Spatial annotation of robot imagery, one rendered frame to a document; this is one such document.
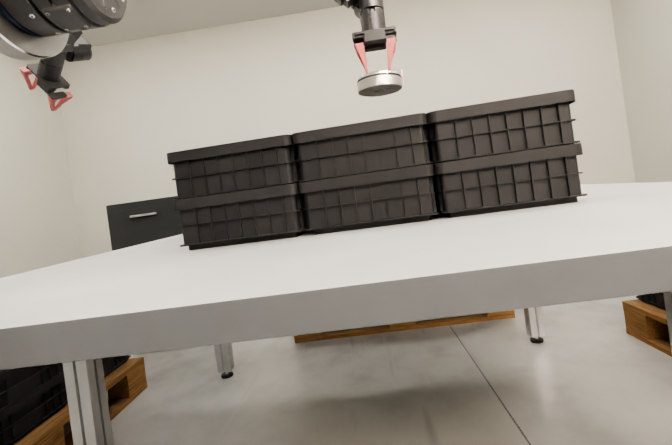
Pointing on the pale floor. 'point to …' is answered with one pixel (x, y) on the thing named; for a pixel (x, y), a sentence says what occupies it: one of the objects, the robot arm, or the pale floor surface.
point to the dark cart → (142, 222)
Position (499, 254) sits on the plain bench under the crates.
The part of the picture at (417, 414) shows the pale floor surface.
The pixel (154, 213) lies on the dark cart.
